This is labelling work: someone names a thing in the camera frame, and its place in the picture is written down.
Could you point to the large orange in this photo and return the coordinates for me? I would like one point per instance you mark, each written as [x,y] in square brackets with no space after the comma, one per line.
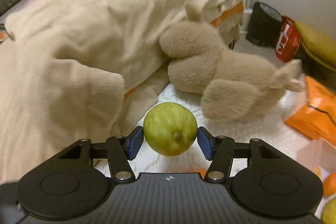
[330,184]

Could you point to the brown plush toy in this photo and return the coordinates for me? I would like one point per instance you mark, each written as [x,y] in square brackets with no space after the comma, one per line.
[215,69]

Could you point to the orange paper bag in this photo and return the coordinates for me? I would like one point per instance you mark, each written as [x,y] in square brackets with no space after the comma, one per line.
[317,106]

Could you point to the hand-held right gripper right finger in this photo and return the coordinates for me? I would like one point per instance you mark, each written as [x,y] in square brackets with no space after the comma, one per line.
[206,144]

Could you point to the beige fleece blanket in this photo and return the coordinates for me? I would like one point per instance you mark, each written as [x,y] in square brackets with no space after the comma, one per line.
[78,43]

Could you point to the black bag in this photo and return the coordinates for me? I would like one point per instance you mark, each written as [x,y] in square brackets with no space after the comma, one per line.
[262,27]

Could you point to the green apple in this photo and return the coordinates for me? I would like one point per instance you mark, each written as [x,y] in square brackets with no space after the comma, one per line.
[169,129]
[330,212]

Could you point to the yellow cushion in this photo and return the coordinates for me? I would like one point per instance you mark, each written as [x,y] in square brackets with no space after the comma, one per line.
[319,43]

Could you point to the white textured mat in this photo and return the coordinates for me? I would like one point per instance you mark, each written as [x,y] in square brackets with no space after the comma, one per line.
[267,132]

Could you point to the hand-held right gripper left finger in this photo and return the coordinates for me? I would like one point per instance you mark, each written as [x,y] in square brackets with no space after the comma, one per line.
[135,144]

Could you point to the red shopping bag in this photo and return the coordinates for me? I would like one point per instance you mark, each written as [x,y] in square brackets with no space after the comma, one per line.
[287,40]

